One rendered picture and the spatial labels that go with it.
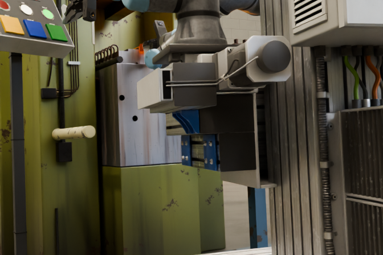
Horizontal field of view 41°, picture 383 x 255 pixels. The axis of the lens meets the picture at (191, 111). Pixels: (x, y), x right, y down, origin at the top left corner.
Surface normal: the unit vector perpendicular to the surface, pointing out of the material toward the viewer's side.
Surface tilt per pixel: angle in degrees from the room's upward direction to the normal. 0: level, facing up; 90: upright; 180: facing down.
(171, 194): 90
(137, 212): 90
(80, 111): 90
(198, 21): 73
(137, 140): 90
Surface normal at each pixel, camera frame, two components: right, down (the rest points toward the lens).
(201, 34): 0.06, -0.35
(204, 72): 0.26, -0.06
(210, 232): 0.49, -0.06
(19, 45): 0.44, 0.83
